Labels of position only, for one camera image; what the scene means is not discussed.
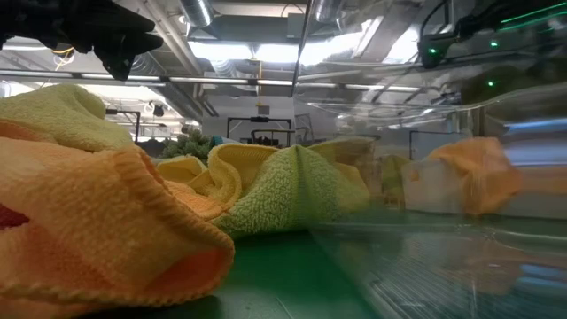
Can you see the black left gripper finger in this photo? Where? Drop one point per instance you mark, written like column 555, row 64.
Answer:
column 137, row 22
column 133, row 46

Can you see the orange microfiber towel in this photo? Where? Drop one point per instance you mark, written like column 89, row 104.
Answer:
column 88, row 221
column 478, row 173
column 195, row 201

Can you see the pink microfiber towel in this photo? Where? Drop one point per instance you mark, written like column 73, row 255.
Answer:
column 9, row 219

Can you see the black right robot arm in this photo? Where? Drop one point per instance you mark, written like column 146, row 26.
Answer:
column 487, row 20

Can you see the long ceiling light tube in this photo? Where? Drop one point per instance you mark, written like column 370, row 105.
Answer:
column 212, row 80

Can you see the bright ceiling light panel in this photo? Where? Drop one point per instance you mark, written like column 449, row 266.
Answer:
column 221, row 51

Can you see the white plastic basket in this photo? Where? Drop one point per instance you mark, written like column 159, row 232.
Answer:
column 429, row 190

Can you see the clear rectangular plastic container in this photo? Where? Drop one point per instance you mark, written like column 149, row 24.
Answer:
column 443, row 274

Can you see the green table mat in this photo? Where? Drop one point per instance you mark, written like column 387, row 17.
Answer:
column 274, row 274

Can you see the silver ventilation duct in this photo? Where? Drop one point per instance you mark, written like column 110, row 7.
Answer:
column 197, row 11

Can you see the black background gantry frame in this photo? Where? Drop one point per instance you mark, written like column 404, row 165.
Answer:
column 138, row 128

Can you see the black background rig frame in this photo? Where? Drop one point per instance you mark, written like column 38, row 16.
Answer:
column 259, row 119

